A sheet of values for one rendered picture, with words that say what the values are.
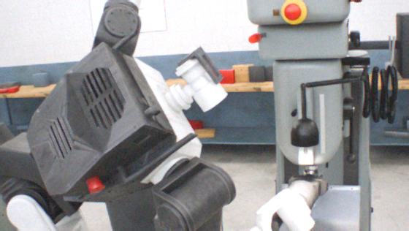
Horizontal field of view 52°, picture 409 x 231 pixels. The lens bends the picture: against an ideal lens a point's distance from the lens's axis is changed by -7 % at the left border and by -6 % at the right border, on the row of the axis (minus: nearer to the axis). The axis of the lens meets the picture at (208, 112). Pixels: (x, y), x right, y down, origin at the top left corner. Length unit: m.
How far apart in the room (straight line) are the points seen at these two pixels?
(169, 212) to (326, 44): 0.60
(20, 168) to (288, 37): 0.74
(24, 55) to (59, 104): 6.54
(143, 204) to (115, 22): 2.25
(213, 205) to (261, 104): 4.90
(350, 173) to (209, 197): 0.99
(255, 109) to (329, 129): 4.56
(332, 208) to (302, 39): 0.84
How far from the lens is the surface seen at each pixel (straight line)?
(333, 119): 1.25
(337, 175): 1.79
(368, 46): 1.58
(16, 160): 1.07
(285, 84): 1.23
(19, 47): 7.50
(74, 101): 0.88
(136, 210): 3.15
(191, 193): 0.86
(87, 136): 0.85
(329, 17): 1.07
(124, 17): 1.02
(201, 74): 0.96
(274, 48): 1.18
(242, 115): 5.84
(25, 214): 1.09
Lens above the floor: 1.78
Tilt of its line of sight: 13 degrees down
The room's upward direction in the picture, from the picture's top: 5 degrees counter-clockwise
